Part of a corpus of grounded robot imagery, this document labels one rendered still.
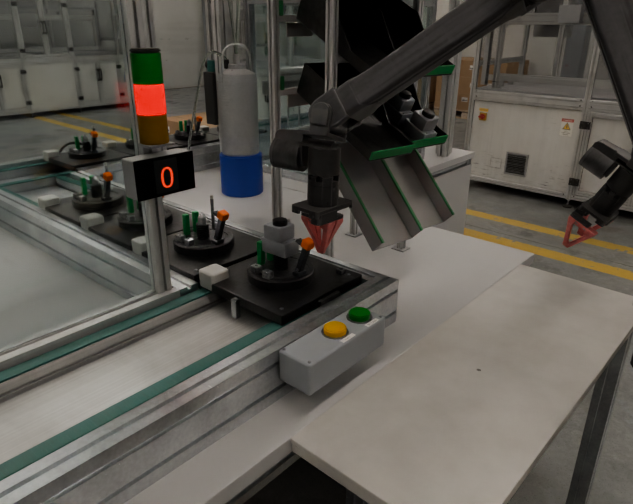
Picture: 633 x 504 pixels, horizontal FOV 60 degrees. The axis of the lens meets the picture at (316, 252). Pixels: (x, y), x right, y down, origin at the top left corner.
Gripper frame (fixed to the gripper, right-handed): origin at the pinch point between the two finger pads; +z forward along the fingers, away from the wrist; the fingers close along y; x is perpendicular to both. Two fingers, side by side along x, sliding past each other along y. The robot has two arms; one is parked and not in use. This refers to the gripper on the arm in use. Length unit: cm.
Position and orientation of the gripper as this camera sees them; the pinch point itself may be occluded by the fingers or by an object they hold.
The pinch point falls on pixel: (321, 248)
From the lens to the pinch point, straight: 103.8
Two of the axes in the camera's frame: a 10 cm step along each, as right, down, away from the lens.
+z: -0.3, 9.2, 3.9
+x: 7.5, 2.8, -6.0
